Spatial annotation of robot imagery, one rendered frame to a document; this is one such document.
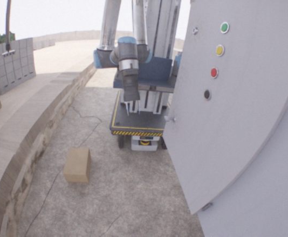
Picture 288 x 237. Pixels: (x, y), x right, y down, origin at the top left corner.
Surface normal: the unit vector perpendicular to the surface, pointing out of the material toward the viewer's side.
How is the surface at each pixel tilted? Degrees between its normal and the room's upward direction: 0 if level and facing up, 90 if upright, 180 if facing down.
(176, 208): 0
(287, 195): 90
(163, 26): 90
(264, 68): 90
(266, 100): 90
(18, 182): 30
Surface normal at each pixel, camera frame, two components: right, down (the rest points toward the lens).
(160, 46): 0.07, 0.56
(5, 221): 0.64, -0.71
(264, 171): -0.98, -0.03
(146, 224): 0.12, -0.83
